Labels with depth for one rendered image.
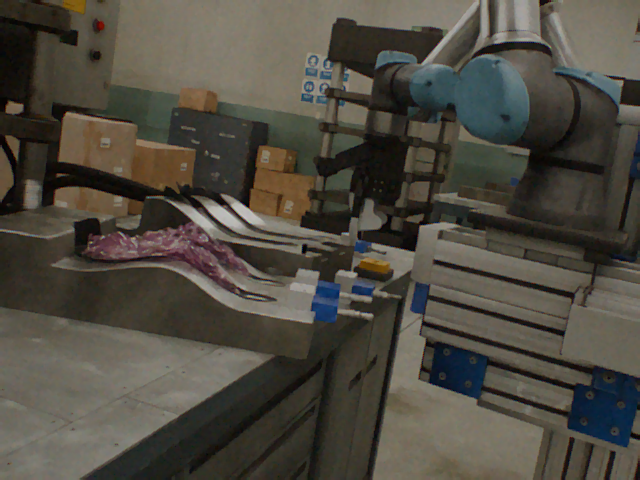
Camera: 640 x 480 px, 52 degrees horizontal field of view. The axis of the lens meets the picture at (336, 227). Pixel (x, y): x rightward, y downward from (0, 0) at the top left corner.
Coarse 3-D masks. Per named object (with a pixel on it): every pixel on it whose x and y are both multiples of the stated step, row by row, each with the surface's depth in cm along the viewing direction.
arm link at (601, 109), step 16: (576, 80) 97; (592, 80) 96; (608, 80) 97; (576, 96) 95; (592, 96) 97; (608, 96) 97; (576, 112) 95; (592, 112) 96; (608, 112) 98; (576, 128) 96; (592, 128) 97; (608, 128) 99; (560, 144) 97; (576, 144) 98; (592, 144) 98; (608, 144) 100; (576, 160) 98; (592, 160) 98
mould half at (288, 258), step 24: (144, 216) 132; (168, 216) 130; (192, 216) 130; (216, 216) 138; (216, 240) 127; (240, 240) 129; (288, 240) 136; (336, 240) 144; (264, 264) 124; (288, 264) 123; (312, 264) 121; (336, 264) 135
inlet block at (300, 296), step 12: (300, 288) 99; (312, 288) 100; (288, 300) 97; (300, 300) 97; (312, 300) 98; (324, 300) 99; (336, 300) 101; (324, 312) 98; (336, 312) 98; (348, 312) 99
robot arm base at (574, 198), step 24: (528, 168) 104; (552, 168) 99; (576, 168) 98; (600, 168) 100; (528, 192) 102; (552, 192) 99; (576, 192) 98; (600, 192) 100; (528, 216) 100; (552, 216) 98; (576, 216) 98; (600, 216) 99
